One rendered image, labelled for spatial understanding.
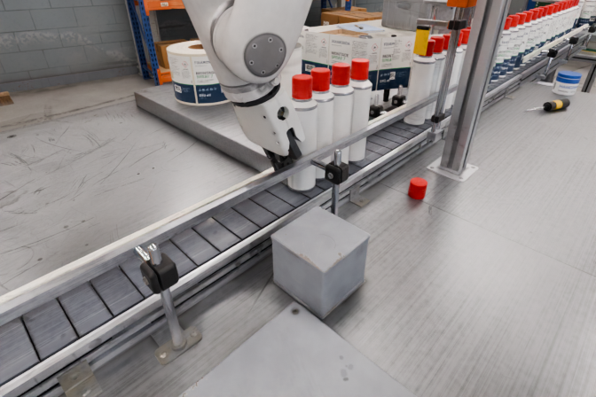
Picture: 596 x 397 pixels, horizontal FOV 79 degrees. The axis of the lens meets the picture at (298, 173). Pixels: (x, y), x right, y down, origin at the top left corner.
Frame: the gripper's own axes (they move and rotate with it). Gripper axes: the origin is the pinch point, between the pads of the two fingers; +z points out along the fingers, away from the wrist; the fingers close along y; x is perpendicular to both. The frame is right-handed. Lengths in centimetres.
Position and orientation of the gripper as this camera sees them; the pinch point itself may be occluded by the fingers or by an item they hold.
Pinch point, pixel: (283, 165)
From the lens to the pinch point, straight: 62.1
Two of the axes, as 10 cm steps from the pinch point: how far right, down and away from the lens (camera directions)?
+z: 2.4, 6.9, 6.9
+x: -6.5, 6.4, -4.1
